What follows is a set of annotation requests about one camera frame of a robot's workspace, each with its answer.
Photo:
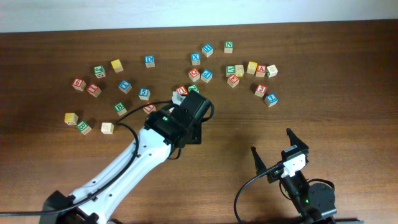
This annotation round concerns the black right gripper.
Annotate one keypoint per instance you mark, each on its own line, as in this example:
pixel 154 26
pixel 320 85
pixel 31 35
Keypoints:
pixel 260 166

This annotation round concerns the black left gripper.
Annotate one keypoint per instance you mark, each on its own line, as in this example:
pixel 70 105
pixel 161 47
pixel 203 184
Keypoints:
pixel 181 109

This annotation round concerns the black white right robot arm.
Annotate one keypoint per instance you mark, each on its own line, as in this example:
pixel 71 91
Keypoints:
pixel 313 199

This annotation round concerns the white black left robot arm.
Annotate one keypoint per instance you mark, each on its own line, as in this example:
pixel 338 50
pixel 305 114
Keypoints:
pixel 172 127

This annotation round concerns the red U block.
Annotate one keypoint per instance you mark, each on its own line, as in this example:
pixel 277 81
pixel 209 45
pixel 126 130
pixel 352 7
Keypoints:
pixel 182 91

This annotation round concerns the green Z block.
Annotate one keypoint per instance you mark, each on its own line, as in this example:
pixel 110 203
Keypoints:
pixel 193 87

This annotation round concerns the red Y block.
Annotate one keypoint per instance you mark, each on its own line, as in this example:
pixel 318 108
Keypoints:
pixel 149 108

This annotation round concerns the red Q block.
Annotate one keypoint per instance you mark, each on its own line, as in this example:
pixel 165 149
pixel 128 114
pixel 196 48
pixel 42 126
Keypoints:
pixel 194 75

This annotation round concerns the blue P block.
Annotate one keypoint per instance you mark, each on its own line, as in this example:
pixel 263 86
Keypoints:
pixel 206 75

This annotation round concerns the blue 5 block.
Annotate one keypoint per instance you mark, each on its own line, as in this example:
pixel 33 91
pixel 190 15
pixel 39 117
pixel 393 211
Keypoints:
pixel 144 94

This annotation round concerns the red E block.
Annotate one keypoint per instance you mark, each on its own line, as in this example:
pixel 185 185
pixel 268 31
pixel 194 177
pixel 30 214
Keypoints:
pixel 233 80

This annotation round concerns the blue J block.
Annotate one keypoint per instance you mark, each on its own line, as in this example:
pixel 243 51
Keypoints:
pixel 271 100

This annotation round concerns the blue X block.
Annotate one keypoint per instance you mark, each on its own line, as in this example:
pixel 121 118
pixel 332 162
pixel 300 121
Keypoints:
pixel 195 58

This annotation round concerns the green V block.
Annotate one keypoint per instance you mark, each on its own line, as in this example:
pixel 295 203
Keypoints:
pixel 230 69

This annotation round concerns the red 3 block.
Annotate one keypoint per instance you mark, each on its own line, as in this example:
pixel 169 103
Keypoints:
pixel 260 90

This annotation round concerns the plain block yellow side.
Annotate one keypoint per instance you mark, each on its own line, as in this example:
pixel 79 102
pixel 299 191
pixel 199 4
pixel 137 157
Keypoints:
pixel 239 70

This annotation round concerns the blue D block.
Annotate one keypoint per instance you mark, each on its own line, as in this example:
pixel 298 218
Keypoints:
pixel 149 61

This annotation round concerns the blue H block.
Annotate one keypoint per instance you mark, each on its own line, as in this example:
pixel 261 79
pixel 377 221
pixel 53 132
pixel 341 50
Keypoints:
pixel 207 50

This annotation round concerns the green B block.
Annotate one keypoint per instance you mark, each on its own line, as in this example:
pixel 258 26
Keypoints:
pixel 120 109

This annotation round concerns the blue T block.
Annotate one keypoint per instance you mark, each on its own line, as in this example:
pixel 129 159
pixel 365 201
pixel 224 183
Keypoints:
pixel 125 86

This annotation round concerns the green N block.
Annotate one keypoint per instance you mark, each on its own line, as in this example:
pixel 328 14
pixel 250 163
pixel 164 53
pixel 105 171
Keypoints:
pixel 228 47

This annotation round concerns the plain block green side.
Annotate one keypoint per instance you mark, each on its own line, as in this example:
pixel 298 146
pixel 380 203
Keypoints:
pixel 271 71

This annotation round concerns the plain picture block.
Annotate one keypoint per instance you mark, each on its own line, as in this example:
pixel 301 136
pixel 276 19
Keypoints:
pixel 107 128

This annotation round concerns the red A block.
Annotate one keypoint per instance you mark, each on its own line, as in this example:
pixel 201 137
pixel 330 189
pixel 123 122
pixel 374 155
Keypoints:
pixel 261 71

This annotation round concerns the yellow top block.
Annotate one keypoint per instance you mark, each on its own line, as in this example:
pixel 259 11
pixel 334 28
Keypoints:
pixel 117 65

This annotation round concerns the red I block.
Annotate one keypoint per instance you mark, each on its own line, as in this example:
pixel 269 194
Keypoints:
pixel 94 90

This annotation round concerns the green block with picture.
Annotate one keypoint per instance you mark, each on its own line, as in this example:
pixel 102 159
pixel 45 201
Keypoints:
pixel 99 71

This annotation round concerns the green E block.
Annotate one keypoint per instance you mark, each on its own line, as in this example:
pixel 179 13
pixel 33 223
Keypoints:
pixel 83 127

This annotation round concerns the red 6 block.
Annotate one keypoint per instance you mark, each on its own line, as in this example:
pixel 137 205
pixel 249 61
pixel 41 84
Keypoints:
pixel 79 84

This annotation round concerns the yellow W block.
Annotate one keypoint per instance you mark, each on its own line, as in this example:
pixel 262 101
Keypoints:
pixel 71 118

